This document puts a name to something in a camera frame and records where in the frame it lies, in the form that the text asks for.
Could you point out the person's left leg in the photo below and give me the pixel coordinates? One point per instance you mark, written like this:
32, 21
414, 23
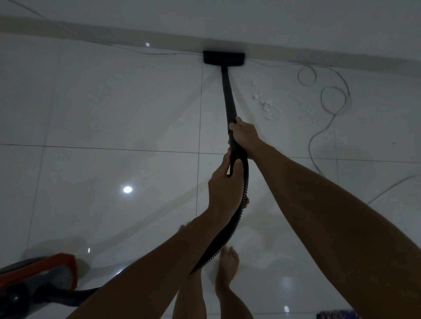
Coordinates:
189, 295

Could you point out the person's left forearm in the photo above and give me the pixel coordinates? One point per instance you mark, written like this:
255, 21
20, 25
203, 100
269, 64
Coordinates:
148, 272

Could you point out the person's left hand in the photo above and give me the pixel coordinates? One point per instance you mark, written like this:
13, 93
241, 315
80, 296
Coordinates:
225, 190

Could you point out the person's right hand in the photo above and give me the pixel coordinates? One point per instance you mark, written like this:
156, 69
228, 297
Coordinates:
246, 136

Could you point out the red and black vacuum cleaner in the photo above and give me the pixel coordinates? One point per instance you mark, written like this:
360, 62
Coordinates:
223, 57

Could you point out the person's leg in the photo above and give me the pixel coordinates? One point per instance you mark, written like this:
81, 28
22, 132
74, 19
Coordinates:
189, 295
227, 266

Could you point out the person's right leg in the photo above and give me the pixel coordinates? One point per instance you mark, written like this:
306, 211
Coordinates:
227, 266

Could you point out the scattered white paper scraps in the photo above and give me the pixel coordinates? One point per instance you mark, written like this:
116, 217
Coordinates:
267, 105

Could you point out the person's right forearm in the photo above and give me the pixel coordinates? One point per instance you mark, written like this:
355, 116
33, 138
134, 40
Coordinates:
338, 230

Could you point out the dark patterned rug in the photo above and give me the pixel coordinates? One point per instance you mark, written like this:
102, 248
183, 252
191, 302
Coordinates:
335, 314

